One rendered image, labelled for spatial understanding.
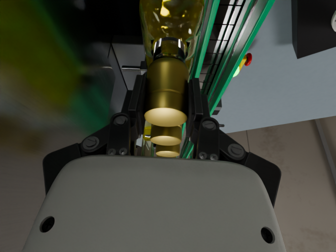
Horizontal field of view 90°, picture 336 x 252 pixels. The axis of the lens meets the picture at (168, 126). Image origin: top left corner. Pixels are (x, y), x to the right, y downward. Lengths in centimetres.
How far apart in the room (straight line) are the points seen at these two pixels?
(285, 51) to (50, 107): 68
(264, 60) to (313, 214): 236
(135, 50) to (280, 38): 45
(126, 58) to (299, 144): 272
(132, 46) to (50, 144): 32
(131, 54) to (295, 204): 268
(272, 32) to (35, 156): 63
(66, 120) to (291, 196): 278
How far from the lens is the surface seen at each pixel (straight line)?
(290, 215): 286
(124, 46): 47
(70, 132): 24
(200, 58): 36
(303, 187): 286
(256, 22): 33
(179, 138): 17
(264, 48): 69
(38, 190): 21
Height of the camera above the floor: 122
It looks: 23 degrees down
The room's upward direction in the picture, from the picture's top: 177 degrees counter-clockwise
